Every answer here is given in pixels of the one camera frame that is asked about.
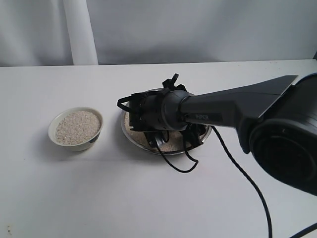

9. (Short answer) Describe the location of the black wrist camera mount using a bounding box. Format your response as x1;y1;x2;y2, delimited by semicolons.
162;73;187;92

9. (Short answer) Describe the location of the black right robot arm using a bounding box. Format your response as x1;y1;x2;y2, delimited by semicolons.
124;74;317;195

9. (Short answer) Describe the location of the black cable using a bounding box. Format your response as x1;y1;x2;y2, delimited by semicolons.
116;95;317;238

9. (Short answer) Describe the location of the rice in steel tray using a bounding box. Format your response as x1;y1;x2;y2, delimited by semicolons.
120;112;184;155

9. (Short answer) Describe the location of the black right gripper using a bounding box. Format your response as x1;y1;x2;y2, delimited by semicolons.
128;92;207;148

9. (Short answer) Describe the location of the white backdrop curtain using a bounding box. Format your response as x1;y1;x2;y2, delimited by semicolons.
0;0;317;66

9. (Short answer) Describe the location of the rice in white bowl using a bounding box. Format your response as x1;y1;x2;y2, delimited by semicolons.
55;111;101;145

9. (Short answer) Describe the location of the round steel tray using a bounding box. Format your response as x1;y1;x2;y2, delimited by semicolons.
120;88;213;156

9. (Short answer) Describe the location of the white ceramic bowl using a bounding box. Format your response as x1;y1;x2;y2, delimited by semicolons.
48;107;103;152

